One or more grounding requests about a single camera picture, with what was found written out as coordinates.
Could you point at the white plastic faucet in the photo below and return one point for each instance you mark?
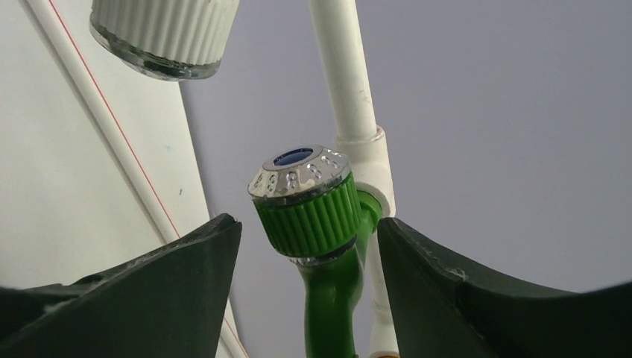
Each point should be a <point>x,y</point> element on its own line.
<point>165,40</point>

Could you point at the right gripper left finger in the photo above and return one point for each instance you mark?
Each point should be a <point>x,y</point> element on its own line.
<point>169,302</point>

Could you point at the white PVC pipe frame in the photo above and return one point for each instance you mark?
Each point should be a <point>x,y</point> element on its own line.
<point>359,137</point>

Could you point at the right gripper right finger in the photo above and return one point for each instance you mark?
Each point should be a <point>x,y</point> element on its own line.
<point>446,305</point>

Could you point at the green plastic faucet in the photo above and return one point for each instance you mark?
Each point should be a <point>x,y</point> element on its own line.
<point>313,215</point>

